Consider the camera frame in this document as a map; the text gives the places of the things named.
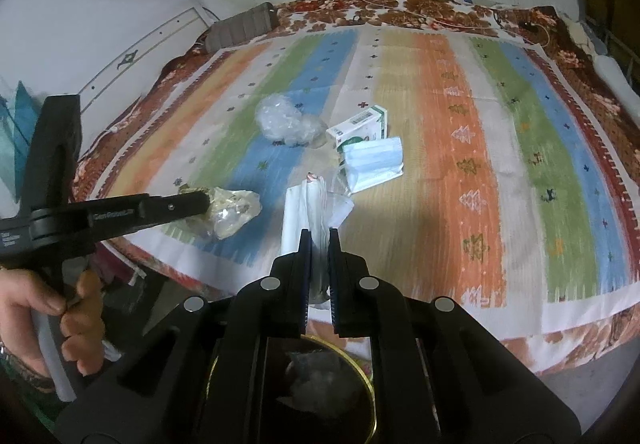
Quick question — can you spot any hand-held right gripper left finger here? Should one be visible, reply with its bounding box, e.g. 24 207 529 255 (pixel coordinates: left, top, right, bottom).
55 229 313 444

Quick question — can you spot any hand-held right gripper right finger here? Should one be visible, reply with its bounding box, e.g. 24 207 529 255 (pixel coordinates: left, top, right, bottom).
327 227 583 444

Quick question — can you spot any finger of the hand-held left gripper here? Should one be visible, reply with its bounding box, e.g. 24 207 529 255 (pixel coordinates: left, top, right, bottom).
142 191 212 227

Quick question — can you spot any yellowish crinkled clear wrapper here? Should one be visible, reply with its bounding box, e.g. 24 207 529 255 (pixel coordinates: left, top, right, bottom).
177 184 263 240

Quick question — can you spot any white plastic wrapper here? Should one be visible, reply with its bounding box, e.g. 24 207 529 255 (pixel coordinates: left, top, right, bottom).
280 173 353 305

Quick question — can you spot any gold metal can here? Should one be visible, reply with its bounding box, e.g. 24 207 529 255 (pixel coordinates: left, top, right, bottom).
205 334 376 444

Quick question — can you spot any blue face mask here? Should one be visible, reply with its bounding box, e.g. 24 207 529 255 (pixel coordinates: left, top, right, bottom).
340 137 405 195

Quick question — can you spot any clear plastic bag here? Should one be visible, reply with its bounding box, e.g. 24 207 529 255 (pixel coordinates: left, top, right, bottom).
255 93 328 147

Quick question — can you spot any green and white box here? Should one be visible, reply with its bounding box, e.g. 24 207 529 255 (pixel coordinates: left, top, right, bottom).
326 105 390 160

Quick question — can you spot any person's left hand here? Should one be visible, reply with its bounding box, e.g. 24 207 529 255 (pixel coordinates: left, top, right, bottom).
0 269 106 375

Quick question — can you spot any pink cloth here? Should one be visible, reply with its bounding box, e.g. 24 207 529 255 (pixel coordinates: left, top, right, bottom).
95 244 146 290

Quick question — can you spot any teal shopping bag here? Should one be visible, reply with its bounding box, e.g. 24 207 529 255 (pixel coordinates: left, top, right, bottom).
0 79 46 205

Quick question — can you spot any striped colourful mat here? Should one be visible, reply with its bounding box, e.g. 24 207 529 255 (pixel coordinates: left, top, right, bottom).
82 22 640 335

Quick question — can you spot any white metal headboard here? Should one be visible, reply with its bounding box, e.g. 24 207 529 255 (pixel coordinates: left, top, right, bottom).
75 4 221 120

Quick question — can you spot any grey pillow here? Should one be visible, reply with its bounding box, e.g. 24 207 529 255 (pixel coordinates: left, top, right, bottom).
205 2 278 52

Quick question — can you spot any floral brown blanket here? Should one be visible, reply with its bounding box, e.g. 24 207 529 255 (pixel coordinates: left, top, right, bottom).
70 0 640 375

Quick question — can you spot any white folded cloth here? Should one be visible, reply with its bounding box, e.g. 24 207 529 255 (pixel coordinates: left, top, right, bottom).
595 54 640 100

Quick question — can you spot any metal wire rack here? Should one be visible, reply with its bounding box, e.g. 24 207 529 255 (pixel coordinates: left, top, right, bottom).
585 19 640 75

